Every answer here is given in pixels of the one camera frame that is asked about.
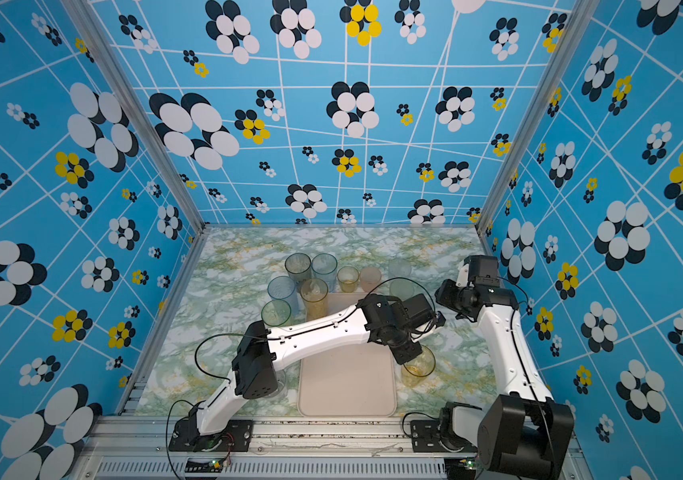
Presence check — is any green circuit board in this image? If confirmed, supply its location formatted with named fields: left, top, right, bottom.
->
left=443, top=458, right=483, bottom=479
left=185, top=459, right=229, bottom=474

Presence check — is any green clear glass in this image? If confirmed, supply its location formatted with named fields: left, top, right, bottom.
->
left=261, top=299, right=293, bottom=327

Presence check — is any small pink frosted glass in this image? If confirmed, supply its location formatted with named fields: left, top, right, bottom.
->
left=359, top=266, right=381, bottom=293

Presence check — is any small yellow glass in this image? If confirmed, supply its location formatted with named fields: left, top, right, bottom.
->
left=337, top=266, right=359, bottom=293

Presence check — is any grey smoky tall glass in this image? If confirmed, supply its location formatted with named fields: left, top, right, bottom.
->
left=285, top=253, right=313, bottom=289

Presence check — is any aluminium front rail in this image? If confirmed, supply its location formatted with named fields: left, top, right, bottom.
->
left=72, top=416, right=479, bottom=479

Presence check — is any beige plastic tray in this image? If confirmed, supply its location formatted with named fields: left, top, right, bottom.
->
left=296, top=290, right=399, bottom=418

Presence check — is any blue clear faceted glass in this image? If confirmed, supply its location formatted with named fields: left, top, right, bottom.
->
left=312, top=253, right=339, bottom=293

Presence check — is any left green circuit board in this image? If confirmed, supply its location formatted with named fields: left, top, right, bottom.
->
left=185, top=459, right=229, bottom=474

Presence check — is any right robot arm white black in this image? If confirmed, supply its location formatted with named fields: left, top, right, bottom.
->
left=435, top=255, right=575, bottom=479

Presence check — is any amber tall glass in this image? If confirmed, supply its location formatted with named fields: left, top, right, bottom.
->
left=401, top=346, right=437, bottom=388
left=300, top=278, right=329, bottom=321

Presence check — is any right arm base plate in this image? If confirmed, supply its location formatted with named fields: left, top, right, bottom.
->
left=405, top=419, right=477, bottom=454

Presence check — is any blue frosted tall glass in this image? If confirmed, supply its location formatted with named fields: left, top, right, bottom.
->
left=268, top=276, right=301, bottom=317

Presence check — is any green frosted glass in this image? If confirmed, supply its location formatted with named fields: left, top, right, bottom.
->
left=389, top=278, right=417, bottom=301

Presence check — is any right green circuit board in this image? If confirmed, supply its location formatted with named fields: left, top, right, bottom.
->
left=443, top=458, right=483, bottom=479

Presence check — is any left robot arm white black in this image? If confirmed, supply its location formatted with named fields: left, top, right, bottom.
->
left=190, top=293, right=445, bottom=437

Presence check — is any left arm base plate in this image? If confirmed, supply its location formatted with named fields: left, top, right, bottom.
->
left=168, top=418, right=255, bottom=453

